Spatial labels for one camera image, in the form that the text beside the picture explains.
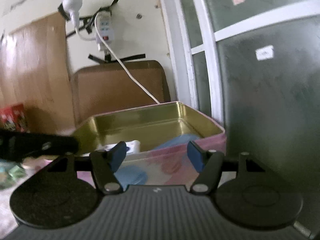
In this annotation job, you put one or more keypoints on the pink metal tin box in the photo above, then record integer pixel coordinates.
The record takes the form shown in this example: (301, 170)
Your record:
(152, 126)

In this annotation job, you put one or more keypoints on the white blue tissue packet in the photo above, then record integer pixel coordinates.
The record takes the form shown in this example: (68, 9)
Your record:
(132, 147)

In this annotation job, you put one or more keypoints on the blue soft sponge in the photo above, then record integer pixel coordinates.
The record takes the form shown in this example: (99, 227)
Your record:
(134, 175)

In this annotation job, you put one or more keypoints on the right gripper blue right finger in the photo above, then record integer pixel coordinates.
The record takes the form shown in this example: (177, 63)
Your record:
(208, 164)

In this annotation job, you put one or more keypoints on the red cereal box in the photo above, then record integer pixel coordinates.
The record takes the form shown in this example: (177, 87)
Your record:
(13, 118)

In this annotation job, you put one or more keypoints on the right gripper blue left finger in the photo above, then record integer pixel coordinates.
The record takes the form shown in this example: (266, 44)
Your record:
(105, 164)

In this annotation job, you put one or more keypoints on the light green cloth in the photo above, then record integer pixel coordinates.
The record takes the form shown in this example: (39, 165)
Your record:
(10, 174)

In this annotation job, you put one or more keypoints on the white window frame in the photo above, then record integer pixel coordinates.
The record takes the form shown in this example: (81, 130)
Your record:
(234, 59)

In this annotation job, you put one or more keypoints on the large cardboard sheet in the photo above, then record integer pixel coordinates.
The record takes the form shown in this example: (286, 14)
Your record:
(34, 73)

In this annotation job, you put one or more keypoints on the brown mesh chair back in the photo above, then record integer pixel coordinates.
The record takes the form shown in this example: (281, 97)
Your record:
(107, 88)

